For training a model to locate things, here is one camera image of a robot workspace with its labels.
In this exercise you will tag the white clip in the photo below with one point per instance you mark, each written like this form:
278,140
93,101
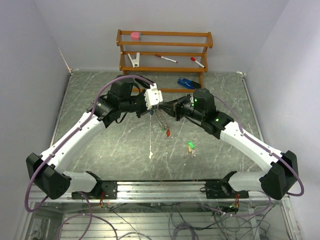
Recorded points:
135,62

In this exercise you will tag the red white marker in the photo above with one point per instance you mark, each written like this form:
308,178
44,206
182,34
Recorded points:
166,58
197,62

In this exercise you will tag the red white marker left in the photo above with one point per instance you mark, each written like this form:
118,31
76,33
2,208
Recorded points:
166,58

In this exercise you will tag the red white marker right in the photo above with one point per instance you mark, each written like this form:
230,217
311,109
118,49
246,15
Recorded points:
197,62

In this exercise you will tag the pink eraser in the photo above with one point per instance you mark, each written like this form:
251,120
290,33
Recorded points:
135,36

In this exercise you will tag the green tag key bunch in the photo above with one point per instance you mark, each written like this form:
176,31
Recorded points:
191,150

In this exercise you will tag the red key tag on disc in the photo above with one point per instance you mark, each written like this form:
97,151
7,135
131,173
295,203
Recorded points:
168,132

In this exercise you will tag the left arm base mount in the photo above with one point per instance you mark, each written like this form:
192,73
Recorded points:
108,190

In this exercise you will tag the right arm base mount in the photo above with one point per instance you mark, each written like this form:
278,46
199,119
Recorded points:
217,189

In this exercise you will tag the aluminium rail frame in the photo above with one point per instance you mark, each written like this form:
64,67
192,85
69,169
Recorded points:
167,191

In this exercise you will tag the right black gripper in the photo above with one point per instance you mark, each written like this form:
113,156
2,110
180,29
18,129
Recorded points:
172,107

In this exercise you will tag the grey keyring disc with rings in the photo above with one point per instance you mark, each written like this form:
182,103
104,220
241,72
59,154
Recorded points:
161,119

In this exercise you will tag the blue stapler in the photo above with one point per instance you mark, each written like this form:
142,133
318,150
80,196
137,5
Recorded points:
188,84

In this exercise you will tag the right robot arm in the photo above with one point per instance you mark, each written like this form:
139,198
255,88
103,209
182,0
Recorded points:
278,170

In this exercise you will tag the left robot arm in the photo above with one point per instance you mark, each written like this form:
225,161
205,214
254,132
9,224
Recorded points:
124,94

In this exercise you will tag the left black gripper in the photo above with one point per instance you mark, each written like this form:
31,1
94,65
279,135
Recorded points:
145,109

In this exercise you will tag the wooden shelf rack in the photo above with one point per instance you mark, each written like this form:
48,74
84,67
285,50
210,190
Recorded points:
179,46

